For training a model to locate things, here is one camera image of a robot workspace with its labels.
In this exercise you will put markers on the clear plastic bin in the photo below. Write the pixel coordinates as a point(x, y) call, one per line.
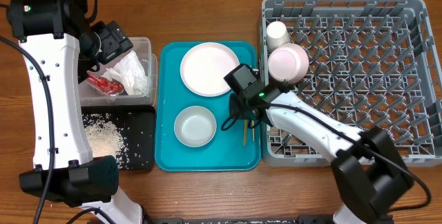
point(142, 46)

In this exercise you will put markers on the teal plastic tray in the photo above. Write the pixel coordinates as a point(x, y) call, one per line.
point(225, 152)

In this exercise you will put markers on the pale green cup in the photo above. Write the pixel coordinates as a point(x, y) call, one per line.
point(277, 35)

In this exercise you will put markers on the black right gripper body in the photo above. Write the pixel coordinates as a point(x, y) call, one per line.
point(237, 109)

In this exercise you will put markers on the pink bowl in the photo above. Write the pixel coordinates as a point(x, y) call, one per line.
point(289, 62)

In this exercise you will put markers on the black tray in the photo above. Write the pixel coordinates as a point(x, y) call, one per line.
point(142, 118)

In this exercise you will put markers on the pink plate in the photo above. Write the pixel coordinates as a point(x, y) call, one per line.
point(204, 66)

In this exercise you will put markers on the wooden chopstick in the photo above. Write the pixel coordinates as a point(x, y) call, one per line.
point(252, 128)
point(245, 132)

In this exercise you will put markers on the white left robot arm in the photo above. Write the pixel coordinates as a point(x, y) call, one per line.
point(61, 42)

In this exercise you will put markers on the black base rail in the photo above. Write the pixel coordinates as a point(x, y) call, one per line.
point(307, 219)

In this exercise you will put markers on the red snack wrapper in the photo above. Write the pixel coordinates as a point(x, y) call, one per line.
point(104, 86)

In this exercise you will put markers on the grey bowl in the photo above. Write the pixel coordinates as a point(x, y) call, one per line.
point(195, 126)

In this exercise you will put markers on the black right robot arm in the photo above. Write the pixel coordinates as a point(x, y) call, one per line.
point(370, 174)

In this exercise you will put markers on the white napkin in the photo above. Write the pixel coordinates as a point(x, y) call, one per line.
point(130, 73)

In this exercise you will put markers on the white rice pile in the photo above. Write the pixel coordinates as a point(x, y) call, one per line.
point(109, 134)

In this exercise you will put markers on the grey dishwasher rack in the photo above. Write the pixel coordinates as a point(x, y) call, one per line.
point(372, 63)

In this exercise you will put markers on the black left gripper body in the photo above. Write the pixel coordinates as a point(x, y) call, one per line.
point(110, 43)

